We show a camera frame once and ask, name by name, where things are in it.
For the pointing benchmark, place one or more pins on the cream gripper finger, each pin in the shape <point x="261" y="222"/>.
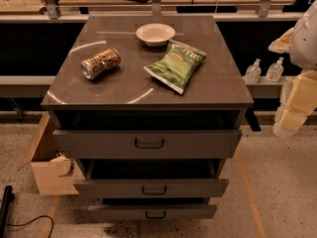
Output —
<point x="298" y="100"/>
<point x="282" y="44"/>

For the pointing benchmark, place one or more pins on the grey top drawer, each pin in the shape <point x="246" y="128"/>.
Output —
<point x="144" y="135"/>

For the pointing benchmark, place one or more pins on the grey drawer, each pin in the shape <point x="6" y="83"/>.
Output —
<point x="150" y="179"/>
<point x="144" y="135"/>
<point x="154" y="208"/>

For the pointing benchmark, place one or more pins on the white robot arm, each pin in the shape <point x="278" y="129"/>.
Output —
<point x="303" y="44"/>

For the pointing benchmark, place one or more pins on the grey drawer cabinet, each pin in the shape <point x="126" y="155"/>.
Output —
<point x="215" y="85"/>

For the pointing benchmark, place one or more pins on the grey bottom drawer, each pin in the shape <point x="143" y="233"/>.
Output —
<point x="154" y="208"/>

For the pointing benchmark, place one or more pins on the grey middle drawer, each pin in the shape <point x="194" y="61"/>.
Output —
<point x="150" y="179"/>

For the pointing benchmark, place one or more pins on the clear sanitizer bottle right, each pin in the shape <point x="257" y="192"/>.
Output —
<point x="275" y="71"/>

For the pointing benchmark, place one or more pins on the clear sanitizer bottle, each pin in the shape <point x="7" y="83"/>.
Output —
<point x="275" y="71"/>
<point x="253" y="72"/>

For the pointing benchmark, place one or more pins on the clear sanitizer bottle left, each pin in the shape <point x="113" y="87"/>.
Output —
<point x="253" y="72"/>

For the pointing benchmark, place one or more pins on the green chip bag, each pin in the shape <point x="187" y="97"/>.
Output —
<point x="177" y="66"/>

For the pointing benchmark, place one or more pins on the white paper bowl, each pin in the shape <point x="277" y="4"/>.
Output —
<point x="155" y="34"/>

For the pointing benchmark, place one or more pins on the gold drink can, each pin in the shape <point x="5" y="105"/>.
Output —
<point x="97" y="64"/>

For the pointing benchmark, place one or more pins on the cardboard box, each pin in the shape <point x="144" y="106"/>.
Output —
<point x="53" y="172"/>

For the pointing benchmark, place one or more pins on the black pole base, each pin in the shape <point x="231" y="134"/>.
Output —
<point x="7" y="198"/>

